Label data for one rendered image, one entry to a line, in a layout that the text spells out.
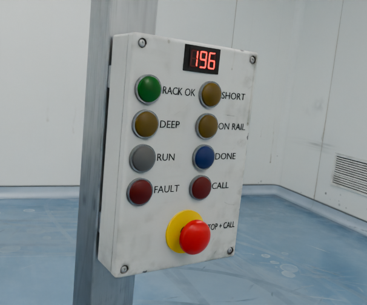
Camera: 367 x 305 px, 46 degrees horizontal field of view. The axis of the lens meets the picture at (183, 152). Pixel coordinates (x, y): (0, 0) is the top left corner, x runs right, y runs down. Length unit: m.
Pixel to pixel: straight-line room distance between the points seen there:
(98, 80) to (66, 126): 3.37
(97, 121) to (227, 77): 0.16
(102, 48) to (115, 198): 0.17
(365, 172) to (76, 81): 2.57
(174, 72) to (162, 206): 0.15
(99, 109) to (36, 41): 3.33
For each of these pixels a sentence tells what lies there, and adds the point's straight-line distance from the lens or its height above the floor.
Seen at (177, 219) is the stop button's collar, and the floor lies 0.92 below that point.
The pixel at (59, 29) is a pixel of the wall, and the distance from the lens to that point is 3.85.
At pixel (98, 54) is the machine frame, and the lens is 0.52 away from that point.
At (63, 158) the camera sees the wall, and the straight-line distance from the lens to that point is 3.91.
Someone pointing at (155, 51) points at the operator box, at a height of 1.10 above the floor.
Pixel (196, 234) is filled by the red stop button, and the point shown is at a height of 0.91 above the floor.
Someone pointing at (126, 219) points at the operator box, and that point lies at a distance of 0.47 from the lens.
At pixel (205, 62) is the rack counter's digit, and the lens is 0.48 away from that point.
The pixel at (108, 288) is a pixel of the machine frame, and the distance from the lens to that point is 0.56.
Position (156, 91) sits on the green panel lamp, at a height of 1.06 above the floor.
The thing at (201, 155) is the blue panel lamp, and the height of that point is 0.99.
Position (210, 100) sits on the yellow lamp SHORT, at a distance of 0.48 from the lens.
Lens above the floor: 1.07
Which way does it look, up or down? 9 degrees down
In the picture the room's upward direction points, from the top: 6 degrees clockwise
